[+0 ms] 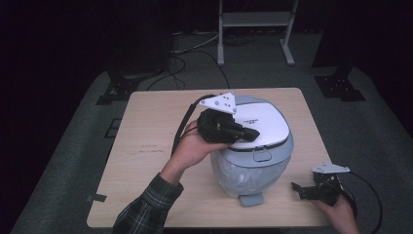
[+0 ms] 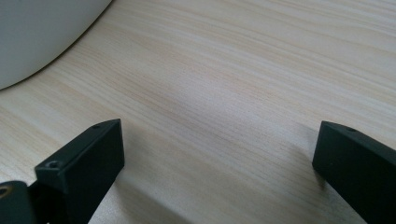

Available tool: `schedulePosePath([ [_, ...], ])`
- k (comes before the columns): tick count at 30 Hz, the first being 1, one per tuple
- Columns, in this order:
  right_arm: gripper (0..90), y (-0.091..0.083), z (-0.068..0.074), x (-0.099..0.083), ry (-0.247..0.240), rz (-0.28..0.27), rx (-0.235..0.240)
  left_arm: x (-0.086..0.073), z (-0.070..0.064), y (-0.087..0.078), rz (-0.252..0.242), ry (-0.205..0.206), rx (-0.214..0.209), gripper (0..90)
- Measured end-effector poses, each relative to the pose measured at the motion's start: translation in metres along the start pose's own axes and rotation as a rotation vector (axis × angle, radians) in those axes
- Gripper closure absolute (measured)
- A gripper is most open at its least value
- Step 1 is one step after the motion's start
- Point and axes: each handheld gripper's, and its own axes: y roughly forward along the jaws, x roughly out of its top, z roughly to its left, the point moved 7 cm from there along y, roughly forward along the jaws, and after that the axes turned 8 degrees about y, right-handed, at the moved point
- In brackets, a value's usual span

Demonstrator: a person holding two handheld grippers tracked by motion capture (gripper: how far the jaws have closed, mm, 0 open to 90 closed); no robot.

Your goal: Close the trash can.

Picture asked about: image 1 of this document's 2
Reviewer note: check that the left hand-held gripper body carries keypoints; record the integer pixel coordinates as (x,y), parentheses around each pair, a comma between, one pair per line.
(216,125)

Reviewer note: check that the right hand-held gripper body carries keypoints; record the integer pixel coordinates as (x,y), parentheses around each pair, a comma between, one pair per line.
(326,185)

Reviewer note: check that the grey pedal trash can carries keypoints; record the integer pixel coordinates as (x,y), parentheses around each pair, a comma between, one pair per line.
(259,156)

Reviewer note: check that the person's left hand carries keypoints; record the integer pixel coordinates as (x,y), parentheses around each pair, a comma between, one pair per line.
(191,149)

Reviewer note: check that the person's right hand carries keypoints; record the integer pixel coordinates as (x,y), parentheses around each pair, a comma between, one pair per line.
(341,217)

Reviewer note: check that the translucent plastic bin liner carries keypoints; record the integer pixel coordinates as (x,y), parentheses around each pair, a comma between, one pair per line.
(246,177)

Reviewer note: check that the black stand base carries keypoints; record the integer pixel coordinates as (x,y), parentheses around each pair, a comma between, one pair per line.
(123,87)
(339,87)

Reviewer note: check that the floor socket box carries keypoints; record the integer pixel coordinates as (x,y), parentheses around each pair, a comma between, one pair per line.
(113,128)

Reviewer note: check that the white metal stand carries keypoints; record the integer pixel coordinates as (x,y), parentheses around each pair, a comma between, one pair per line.
(256,19)

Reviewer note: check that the dark tape strip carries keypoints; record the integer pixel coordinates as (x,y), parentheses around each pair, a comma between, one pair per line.
(96,198)

